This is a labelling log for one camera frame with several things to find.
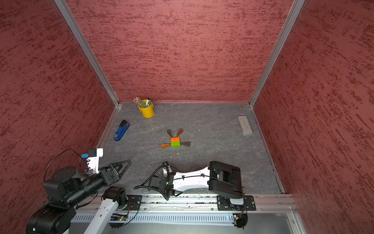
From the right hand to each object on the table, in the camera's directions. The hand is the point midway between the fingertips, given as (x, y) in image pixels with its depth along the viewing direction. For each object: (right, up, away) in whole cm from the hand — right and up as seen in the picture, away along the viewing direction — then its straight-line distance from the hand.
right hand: (171, 186), depth 81 cm
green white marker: (-21, +50, +26) cm, 60 cm away
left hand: (-15, +19, -23) cm, 33 cm away
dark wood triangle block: (+9, +21, +14) cm, 27 cm away
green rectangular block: (+1, +21, +14) cm, 25 cm away
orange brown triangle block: (-6, +20, +14) cm, 25 cm away
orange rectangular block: (0, +24, +17) cm, 29 cm away
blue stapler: (-38, +32, +21) cm, 54 cm away
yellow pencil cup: (-23, +43, +29) cm, 57 cm away
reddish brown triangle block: (+4, +29, +21) cm, 36 cm away
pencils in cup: (-26, +51, +19) cm, 60 cm away
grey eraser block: (+51, +33, +23) cm, 65 cm away
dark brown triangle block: (-4, +28, +20) cm, 35 cm away
